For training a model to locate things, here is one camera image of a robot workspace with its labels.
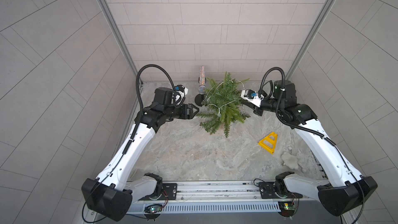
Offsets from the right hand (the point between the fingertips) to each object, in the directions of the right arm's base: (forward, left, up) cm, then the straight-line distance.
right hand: (243, 97), depth 70 cm
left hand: (-2, +22, -4) cm, 22 cm away
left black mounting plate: (-31, +36, -28) cm, 55 cm away
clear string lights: (-3, +11, -4) cm, 12 cm away
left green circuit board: (-36, +42, -26) cm, 61 cm away
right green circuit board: (-39, -16, -32) cm, 53 cm away
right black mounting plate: (-32, -9, -30) cm, 45 cm away
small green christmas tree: (+1, +9, -3) cm, 10 cm away
